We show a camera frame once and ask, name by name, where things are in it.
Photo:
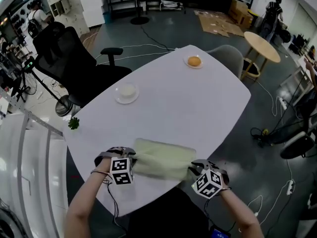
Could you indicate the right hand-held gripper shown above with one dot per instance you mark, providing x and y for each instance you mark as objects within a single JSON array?
[{"x": 209, "y": 183}]

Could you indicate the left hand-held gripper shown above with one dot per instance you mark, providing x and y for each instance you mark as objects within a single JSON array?
[{"x": 121, "y": 171}]

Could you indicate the light green cloth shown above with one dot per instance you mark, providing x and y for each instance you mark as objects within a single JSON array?
[{"x": 163, "y": 157}]

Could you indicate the person's left forearm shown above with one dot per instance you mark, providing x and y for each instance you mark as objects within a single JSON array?
[{"x": 81, "y": 207}]

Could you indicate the person's right forearm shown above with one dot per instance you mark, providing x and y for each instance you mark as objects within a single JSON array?
[{"x": 241, "y": 214}]

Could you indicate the person's left hand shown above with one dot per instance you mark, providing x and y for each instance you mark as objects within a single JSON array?
[{"x": 116, "y": 150}]

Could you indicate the person's black clothing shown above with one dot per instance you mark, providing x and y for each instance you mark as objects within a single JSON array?
[{"x": 168, "y": 217}]

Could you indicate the white cup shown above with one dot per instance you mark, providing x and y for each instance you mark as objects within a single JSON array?
[{"x": 128, "y": 90}]

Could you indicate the small green potted plant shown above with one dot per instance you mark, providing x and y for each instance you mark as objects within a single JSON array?
[{"x": 73, "y": 123}]

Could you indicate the black device blue screen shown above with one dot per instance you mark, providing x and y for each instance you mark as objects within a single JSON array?
[{"x": 220, "y": 232}]

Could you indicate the white power strip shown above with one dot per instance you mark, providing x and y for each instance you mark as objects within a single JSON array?
[
  {"x": 283, "y": 103},
  {"x": 256, "y": 214},
  {"x": 291, "y": 187}
]

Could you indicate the white metal shelving rack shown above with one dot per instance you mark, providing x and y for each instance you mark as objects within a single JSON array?
[{"x": 32, "y": 170}]

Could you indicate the black white rolling chair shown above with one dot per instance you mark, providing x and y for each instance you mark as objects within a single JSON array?
[{"x": 299, "y": 142}]

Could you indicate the black mesh office chair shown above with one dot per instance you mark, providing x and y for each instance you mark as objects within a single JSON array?
[{"x": 74, "y": 63}]

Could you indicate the orange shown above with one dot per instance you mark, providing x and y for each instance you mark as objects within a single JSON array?
[{"x": 194, "y": 61}]

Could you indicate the grey shell chair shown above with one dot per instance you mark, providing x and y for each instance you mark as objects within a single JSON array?
[{"x": 229, "y": 57}]

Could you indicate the white desk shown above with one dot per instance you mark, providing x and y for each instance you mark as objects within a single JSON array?
[{"x": 297, "y": 80}]

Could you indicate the black standing fan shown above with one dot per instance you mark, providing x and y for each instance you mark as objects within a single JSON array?
[{"x": 140, "y": 20}]

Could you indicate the round wooden table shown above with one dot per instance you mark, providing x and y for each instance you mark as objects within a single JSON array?
[{"x": 262, "y": 44}]

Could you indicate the grey white oval device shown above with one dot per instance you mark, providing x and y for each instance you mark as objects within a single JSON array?
[{"x": 6, "y": 225}]

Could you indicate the flattened cardboard sheets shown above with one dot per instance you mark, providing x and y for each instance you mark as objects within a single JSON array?
[{"x": 218, "y": 23}]

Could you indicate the white locker cabinet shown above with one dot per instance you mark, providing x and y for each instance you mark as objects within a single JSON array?
[{"x": 81, "y": 6}]

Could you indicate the black floor stand with camera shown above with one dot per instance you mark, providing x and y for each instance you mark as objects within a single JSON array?
[{"x": 63, "y": 108}]

